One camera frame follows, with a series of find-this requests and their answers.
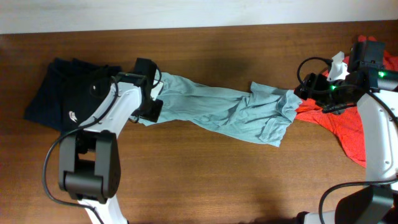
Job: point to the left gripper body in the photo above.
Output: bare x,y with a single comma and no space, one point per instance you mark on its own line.
150,108

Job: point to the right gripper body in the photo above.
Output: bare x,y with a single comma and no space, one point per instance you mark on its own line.
333,101

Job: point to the light blue t-shirt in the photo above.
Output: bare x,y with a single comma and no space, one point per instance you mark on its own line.
259,116

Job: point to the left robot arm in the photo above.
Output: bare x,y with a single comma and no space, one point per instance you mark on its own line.
89,165

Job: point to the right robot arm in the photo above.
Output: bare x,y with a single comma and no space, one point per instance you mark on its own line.
375,199

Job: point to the folded black garment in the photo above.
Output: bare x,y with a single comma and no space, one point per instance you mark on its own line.
70,93

